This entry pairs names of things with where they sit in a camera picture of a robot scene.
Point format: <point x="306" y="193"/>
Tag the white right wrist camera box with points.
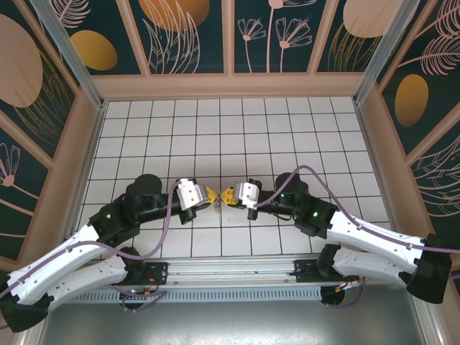
<point x="248" y="194"/>

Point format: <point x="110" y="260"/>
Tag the aluminium profile rail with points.
<point x="230" y="269"/>

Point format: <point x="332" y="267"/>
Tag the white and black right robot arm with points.
<point x="370" y="262"/>

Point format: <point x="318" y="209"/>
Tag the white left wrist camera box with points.
<point x="190" y="194"/>

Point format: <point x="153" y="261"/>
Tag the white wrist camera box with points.
<point x="248" y="194"/>
<point x="190" y="194"/>

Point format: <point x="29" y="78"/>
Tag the grey metal sheet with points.
<point x="230" y="323"/>

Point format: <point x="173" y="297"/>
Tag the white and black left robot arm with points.
<point x="90" y="273"/>

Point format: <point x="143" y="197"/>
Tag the aluminium corner post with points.
<point x="377" y="61"/>
<point x="77" y="61"/>

